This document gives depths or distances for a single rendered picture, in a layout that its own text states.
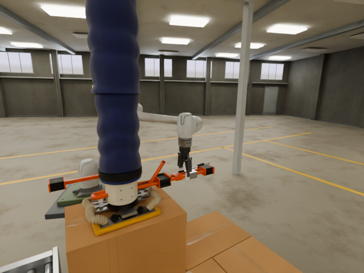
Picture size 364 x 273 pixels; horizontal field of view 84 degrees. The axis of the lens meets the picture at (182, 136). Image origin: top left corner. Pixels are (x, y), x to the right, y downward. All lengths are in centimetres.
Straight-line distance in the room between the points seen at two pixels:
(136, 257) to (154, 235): 14
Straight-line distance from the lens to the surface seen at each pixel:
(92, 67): 104
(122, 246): 116
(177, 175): 132
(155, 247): 124
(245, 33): 413
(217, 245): 167
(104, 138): 104
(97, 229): 113
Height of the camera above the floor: 161
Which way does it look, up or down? 12 degrees down
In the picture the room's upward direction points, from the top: 1 degrees clockwise
